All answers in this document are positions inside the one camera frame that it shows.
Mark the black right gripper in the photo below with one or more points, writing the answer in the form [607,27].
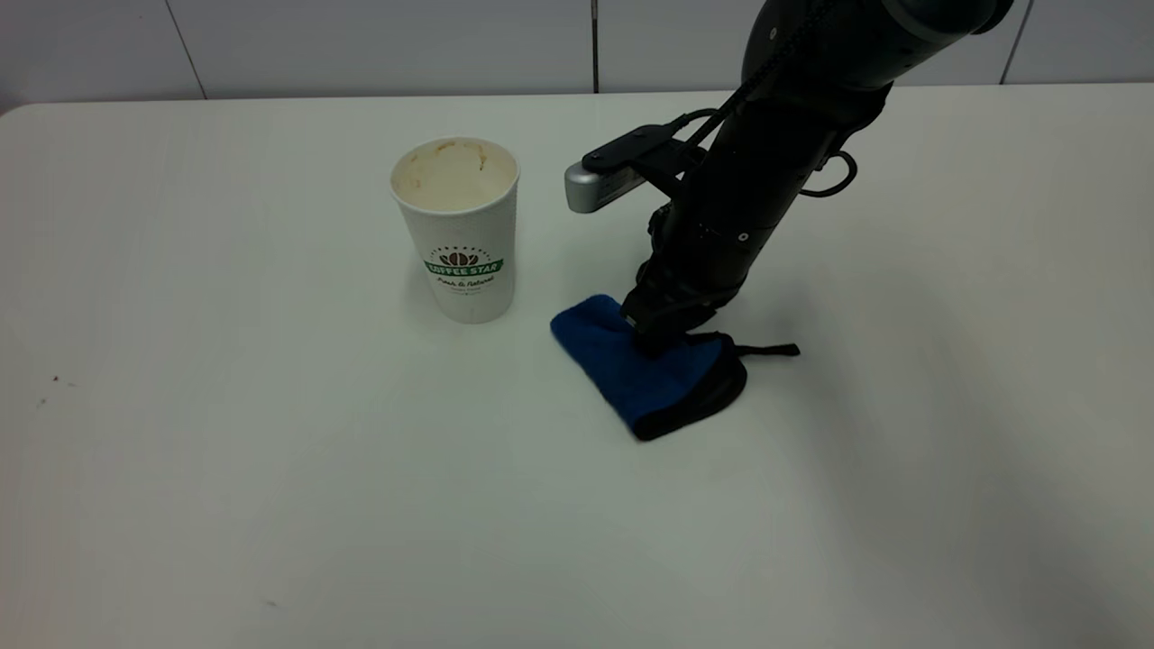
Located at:
[730,216]

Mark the blue microfiber cloth black edge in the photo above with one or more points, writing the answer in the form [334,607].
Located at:
[649,383]

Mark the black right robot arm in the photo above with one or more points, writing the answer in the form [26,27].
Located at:
[856,45]

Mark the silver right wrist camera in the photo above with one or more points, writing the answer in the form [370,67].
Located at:
[604,180]

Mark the white paper coffee cup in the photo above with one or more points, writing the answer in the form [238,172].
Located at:
[460,234]

